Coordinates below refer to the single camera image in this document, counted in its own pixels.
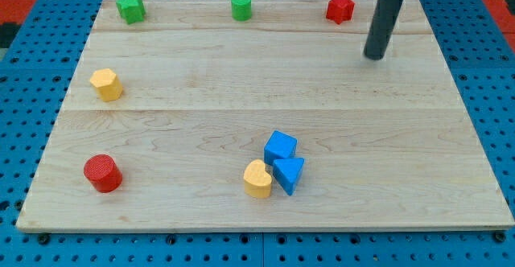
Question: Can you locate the yellow heart block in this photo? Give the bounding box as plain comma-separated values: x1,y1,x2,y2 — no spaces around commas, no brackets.
243,159,273,199

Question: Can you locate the red star block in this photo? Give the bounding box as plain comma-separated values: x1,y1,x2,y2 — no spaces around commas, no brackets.
326,0,355,24

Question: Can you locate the green star block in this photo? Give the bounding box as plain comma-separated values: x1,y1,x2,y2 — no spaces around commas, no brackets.
116,0,146,24

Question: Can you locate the blue cube block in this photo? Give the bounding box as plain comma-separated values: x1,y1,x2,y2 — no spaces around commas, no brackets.
264,130,298,165

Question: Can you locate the blue triangle block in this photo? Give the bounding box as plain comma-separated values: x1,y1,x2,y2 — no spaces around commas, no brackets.
273,158,305,196

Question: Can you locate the light wooden board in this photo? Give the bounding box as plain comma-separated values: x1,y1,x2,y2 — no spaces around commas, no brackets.
17,0,514,233

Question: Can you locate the green cylinder block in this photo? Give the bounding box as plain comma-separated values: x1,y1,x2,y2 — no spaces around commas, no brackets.
230,0,252,22

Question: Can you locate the yellow hexagon block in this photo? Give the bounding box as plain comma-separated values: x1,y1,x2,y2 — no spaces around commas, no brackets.
89,68,123,102

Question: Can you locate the red cylinder block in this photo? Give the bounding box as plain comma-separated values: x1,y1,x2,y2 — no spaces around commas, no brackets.
84,154,123,193

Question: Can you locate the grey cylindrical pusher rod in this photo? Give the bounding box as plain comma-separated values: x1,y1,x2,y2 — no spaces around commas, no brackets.
364,0,403,60

